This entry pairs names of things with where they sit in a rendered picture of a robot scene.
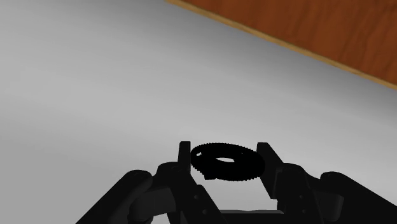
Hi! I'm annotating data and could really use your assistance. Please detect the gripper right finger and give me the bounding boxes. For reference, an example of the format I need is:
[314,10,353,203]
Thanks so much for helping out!
[256,142,397,224]

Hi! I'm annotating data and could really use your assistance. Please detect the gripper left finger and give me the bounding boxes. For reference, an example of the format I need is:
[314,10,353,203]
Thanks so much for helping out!
[75,141,229,224]

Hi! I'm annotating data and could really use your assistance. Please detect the black toothed ring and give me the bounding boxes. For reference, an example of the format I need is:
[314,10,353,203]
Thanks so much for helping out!
[190,142,266,182]

